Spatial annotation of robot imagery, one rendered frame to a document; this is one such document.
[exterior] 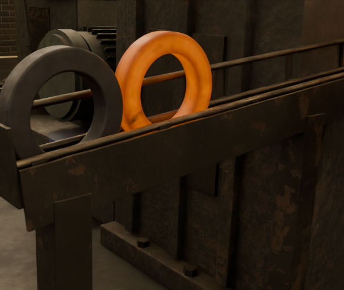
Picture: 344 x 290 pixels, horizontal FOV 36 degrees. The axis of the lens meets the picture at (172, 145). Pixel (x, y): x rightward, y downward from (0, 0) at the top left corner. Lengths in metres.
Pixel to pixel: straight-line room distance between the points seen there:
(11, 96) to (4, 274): 1.07
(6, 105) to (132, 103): 0.20
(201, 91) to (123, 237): 0.93
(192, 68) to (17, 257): 1.09
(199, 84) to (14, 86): 0.32
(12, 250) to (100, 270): 0.32
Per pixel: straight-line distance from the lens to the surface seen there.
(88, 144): 0.73
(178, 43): 0.83
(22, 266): 1.73
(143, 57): 0.79
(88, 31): 2.26
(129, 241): 1.70
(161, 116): 0.87
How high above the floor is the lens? 0.81
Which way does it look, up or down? 15 degrees down
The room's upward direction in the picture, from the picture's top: 2 degrees clockwise
